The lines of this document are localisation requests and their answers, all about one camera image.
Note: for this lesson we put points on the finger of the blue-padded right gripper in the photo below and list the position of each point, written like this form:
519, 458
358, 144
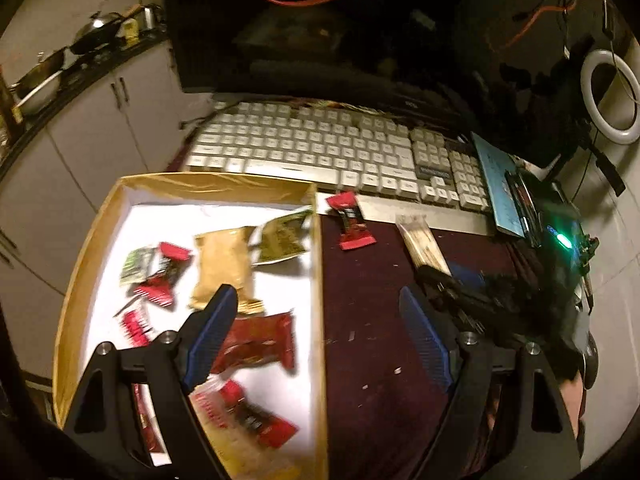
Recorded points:
466, 276
455, 294

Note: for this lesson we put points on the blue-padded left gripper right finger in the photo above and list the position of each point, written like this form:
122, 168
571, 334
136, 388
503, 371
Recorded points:
433, 334

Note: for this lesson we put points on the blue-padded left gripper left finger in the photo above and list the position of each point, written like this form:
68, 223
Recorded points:
203, 334

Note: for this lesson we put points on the red white candy wrapper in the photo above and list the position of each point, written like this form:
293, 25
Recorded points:
159, 287

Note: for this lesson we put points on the beige wafer snack packet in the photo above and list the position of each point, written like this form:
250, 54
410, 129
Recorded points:
421, 243

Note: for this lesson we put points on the gold foil snack packet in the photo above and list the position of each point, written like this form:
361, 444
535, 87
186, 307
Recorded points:
223, 258

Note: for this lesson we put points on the large yellow cracker packet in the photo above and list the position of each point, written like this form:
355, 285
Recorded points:
257, 431

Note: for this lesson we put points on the green gold tea packet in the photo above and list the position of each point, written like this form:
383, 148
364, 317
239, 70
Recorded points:
280, 239

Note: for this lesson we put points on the small green candy packet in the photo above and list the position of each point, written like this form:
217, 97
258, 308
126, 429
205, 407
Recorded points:
137, 266

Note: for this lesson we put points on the right human hand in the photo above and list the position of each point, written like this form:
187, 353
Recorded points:
571, 391

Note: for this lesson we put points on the dark red snack packet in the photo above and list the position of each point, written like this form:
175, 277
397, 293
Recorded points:
257, 341

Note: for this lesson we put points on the gold cardboard tray box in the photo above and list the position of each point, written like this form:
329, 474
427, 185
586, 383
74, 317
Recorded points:
110, 341

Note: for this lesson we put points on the blue notebook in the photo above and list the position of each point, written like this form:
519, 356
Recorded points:
495, 165

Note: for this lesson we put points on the white computer keyboard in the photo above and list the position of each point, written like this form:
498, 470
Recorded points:
341, 147

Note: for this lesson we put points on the white kitchen cabinets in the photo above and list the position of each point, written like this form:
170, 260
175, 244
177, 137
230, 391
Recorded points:
131, 121

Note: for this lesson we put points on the black computer monitor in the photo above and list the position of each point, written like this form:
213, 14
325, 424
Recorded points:
455, 60

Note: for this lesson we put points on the steel mixing bowl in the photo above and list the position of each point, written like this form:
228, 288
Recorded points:
38, 87

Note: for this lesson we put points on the black wok pan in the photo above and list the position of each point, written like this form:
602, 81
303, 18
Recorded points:
101, 29

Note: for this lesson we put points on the white ring light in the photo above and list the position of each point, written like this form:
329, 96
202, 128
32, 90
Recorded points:
616, 114

